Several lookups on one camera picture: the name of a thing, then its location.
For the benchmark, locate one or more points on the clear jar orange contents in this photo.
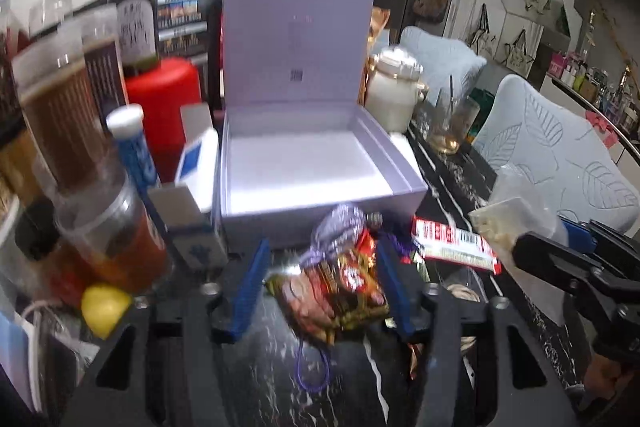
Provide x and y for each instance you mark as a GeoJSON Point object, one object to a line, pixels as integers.
{"type": "Point", "coordinates": [110, 237]}

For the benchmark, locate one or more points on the clear plastic bag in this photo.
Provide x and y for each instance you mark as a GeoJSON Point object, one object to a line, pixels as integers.
{"type": "Point", "coordinates": [505, 217]}

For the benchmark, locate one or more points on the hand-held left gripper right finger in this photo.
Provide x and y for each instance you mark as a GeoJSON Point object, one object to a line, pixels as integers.
{"type": "Point", "coordinates": [395, 292]}

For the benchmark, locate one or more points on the clear jar dark label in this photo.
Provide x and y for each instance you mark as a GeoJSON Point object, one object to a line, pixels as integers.
{"type": "Point", "coordinates": [102, 57]}

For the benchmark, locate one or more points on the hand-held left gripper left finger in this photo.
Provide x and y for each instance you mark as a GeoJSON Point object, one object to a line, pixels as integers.
{"type": "Point", "coordinates": [247, 292]}

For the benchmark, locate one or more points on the blue white tablet tube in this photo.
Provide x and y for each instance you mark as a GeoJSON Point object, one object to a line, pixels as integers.
{"type": "Point", "coordinates": [132, 147]}

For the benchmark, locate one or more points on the long red white packet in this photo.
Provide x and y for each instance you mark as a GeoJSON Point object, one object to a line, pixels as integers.
{"type": "Point", "coordinates": [452, 243]}

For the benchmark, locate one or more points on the black printed box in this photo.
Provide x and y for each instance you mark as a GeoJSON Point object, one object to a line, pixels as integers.
{"type": "Point", "coordinates": [187, 17]}

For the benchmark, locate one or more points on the yellow apple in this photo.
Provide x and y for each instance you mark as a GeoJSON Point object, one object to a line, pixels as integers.
{"type": "Point", "coordinates": [102, 309]}

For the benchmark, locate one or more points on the row of cosmetic bottles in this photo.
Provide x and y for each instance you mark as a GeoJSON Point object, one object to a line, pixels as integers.
{"type": "Point", "coordinates": [590, 87]}

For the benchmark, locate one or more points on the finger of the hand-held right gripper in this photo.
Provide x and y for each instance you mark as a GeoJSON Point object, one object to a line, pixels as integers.
{"type": "Point", "coordinates": [545, 253]}
{"type": "Point", "coordinates": [575, 233]}

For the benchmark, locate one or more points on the white blue carton with picture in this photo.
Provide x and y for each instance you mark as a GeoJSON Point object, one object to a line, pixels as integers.
{"type": "Point", "coordinates": [192, 234]}

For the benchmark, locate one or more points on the dark bottle white label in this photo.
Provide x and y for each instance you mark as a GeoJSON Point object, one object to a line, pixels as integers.
{"type": "Point", "coordinates": [135, 27]}

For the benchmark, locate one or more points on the red brown snack packet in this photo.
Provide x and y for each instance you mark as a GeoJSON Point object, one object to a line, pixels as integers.
{"type": "Point", "coordinates": [332, 294]}

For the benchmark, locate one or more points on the white ceramic jar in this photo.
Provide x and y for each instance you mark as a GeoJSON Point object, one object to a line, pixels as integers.
{"type": "Point", "coordinates": [395, 87]}

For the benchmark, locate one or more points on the pale blue leaf-pattern chair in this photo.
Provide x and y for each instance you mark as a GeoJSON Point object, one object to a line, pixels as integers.
{"type": "Point", "coordinates": [560, 147]}
{"type": "Point", "coordinates": [440, 57]}

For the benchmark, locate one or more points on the red canister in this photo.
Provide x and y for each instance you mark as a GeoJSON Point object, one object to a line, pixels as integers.
{"type": "Point", "coordinates": [165, 107]}

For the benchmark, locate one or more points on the lavender floral sachet pouch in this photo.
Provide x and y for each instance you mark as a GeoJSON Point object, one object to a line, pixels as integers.
{"type": "Point", "coordinates": [340, 223]}

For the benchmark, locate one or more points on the tall clear jar brown label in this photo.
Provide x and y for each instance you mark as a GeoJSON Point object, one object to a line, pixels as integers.
{"type": "Point", "coordinates": [60, 117]}

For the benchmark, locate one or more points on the lavender gift box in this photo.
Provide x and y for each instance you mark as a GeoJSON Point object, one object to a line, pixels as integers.
{"type": "Point", "coordinates": [300, 147]}

